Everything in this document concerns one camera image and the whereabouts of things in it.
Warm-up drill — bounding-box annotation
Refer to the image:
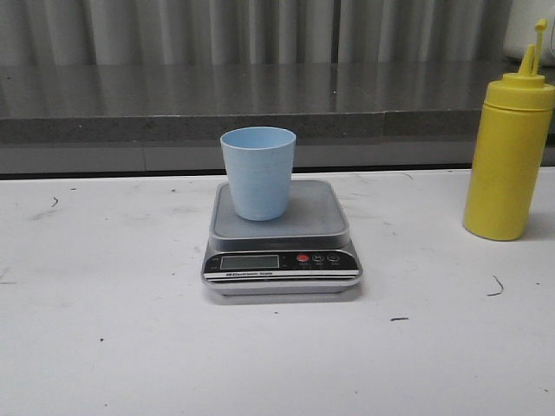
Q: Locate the light blue plastic cup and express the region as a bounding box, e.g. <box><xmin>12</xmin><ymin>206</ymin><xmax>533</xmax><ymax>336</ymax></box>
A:
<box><xmin>220</xmin><ymin>127</ymin><xmax>297</xmax><ymax>221</ymax></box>

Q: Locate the yellow squeeze bottle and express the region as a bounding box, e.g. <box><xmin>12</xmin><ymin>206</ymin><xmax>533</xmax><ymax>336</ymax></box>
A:
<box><xmin>463</xmin><ymin>18</ymin><xmax>554</xmax><ymax>241</ymax></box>

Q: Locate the silver digital kitchen scale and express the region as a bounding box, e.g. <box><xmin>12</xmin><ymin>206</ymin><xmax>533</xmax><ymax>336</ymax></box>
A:
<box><xmin>201</xmin><ymin>179</ymin><xmax>362</xmax><ymax>296</ymax></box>

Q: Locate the grey stone counter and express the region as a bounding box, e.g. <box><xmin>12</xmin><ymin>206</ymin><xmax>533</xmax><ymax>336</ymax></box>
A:
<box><xmin>1</xmin><ymin>60</ymin><xmax>517</xmax><ymax>177</ymax></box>

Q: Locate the white appliance on counter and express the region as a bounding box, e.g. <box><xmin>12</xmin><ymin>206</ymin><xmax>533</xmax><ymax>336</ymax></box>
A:
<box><xmin>503</xmin><ymin>0</ymin><xmax>554</xmax><ymax>67</ymax></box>

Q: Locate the white pleated curtain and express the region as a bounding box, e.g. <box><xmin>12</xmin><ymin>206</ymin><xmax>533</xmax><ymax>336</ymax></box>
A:
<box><xmin>1</xmin><ymin>1</ymin><xmax>511</xmax><ymax>66</ymax></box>

